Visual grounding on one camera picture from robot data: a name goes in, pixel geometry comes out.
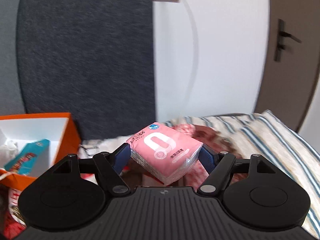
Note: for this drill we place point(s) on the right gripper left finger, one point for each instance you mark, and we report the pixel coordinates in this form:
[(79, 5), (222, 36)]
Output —
[(120, 157)]

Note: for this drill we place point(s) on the orange cardboard box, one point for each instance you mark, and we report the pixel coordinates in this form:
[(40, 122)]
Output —
[(58, 128)]

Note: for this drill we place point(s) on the striped bed sheet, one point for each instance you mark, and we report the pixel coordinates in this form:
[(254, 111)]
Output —
[(265, 134)]

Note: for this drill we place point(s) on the teal tissue packet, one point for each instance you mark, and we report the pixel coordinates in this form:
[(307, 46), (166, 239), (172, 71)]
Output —
[(33, 160)]

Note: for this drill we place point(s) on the pink tissue pack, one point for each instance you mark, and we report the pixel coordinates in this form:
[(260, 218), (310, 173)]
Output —
[(164, 152)]

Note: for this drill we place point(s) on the black door handle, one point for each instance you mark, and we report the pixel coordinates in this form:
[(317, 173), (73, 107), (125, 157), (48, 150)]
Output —
[(281, 34)]

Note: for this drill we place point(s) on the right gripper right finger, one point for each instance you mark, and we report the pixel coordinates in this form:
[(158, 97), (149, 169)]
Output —
[(208, 158)]

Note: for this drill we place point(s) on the grey felt panel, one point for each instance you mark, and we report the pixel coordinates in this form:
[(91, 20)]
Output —
[(11, 98)]

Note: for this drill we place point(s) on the brown door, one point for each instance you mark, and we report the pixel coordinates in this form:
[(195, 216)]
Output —
[(287, 87)]

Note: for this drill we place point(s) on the dark blue felt panel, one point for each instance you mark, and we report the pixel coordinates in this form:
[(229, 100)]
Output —
[(91, 58)]

